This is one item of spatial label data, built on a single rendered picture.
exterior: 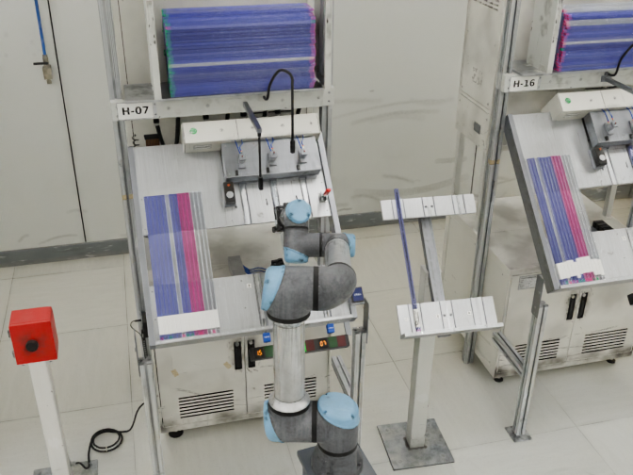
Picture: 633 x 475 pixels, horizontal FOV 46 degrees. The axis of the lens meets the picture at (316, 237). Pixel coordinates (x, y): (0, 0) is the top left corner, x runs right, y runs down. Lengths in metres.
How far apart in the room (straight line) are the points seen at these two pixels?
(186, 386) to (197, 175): 0.85
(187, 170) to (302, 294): 0.95
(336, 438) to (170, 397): 1.06
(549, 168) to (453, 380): 1.08
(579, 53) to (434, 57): 1.56
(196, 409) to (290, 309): 1.25
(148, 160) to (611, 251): 1.75
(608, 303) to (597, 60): 1.06
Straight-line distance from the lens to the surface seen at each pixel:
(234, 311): 2.52
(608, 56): 3.14
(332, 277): 1.89
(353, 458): 2.21
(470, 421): 3.31
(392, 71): 4.41
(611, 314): 3.57
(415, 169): 4.68
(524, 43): 3.16
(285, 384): 2.05
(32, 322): 2.59
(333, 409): 2.11
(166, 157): 2.70
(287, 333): 1.96
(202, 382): 3.00
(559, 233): 2.94
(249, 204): 2.64
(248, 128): 2.68
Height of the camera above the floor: 2.17
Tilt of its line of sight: 28 degrees down
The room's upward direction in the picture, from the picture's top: 1 degrees clockwise
